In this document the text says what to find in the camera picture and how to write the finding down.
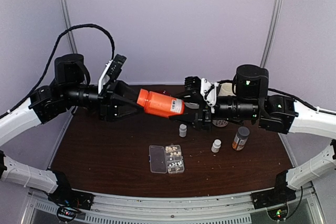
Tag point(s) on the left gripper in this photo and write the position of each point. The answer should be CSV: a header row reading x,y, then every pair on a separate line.
x,y
109,107

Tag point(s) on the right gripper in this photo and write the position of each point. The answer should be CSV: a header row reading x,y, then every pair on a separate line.
x,y
203,117

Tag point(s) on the small white pill bottle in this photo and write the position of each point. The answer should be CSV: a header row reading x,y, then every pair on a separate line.
x,y
182,130
216,146

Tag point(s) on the orange pill bottle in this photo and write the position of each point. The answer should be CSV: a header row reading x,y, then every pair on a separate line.
x,y
159,104

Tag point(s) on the amber bottle grey cap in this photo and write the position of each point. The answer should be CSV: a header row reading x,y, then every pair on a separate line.
x,y
240,138

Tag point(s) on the clear plastic pill organizer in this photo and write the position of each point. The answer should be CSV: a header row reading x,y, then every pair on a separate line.
x,y
158,159

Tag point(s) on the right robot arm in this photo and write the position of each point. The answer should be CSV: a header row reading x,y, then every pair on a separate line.
x,y
247,97

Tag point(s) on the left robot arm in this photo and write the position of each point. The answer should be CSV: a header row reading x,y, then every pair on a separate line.
x,y
70,87

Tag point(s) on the beige round pills in organizer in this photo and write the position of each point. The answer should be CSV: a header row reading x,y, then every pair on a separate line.
x,y
177,154

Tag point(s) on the small pills in organizer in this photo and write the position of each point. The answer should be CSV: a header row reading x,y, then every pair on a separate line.
x,y
175,168

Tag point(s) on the white round pills in organizer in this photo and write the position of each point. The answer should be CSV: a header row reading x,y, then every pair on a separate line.
x,y
175,159

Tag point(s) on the white scalloped bowl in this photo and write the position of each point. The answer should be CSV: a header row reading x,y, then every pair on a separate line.
x,y
192,106

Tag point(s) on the white floral mug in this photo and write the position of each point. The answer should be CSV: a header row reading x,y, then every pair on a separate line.
x,y
220,123

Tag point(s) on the cream ribbed mug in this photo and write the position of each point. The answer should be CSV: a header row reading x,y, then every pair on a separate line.
x,y
226,90

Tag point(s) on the left round circuit board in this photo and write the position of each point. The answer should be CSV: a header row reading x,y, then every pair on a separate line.
x,y
65,214

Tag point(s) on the round circuit board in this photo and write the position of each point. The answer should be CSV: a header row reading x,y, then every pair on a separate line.
x,y
278,214
65,214

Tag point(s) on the right round circuit board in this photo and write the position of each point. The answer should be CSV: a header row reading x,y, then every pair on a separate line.
x,y
278,214

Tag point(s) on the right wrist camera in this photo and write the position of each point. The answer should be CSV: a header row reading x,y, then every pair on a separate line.
x,y
208,89

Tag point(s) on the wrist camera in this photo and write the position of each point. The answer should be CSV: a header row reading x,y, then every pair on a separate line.
x,y
111,71
208,89

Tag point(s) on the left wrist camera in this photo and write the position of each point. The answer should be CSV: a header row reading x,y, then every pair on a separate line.
x,y
111,71

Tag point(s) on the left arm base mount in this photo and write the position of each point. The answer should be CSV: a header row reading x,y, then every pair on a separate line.
x,y
65,195

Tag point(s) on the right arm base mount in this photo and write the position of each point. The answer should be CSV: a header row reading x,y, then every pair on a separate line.
x,y
280,194

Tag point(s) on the right aluminium frame post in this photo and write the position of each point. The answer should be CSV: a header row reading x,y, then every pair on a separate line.
x,y
271,32

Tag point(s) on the aluminium frame post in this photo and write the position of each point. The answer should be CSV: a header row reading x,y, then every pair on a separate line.
x,y
271,32
66,17

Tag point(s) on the left aluminium frame post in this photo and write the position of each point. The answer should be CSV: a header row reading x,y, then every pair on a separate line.
x,y
66,17

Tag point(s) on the front aluminium rail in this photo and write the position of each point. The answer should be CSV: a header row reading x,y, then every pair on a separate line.
x,y
234,208

